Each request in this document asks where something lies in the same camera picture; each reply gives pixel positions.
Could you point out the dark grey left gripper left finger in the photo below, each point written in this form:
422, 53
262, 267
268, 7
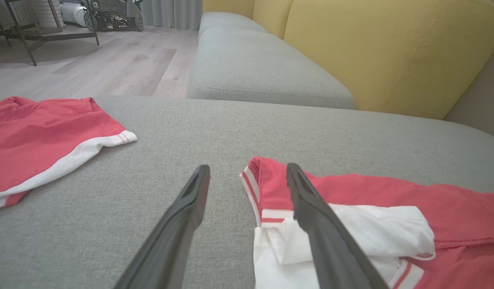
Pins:
166, 245

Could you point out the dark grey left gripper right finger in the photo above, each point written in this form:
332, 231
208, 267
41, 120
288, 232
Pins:
335, 249

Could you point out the red shorts with white band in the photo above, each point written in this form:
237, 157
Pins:
38, 140

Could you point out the red and white striped jersey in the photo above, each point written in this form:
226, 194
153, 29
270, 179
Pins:
451, 208

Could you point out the large grey sofa chaise cushion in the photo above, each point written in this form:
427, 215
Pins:
230, 128

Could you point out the grey sofa seat cushion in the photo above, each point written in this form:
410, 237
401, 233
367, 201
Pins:
226, 20
251, 68

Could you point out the yellow sofa back cushion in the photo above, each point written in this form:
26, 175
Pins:
271, 14
391, 52
228, 6

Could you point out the grey pleated curtain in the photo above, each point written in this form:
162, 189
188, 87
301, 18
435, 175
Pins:
170, 12

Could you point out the grey coffee table metal legs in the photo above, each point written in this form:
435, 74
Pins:
62, 36

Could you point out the tracked robot vehicle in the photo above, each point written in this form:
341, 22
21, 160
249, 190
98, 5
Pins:
110, 18

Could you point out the white rounded appliance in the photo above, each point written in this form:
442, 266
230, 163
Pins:
74, 14

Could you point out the white ribbed plant pot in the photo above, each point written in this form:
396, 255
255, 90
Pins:
44, 12

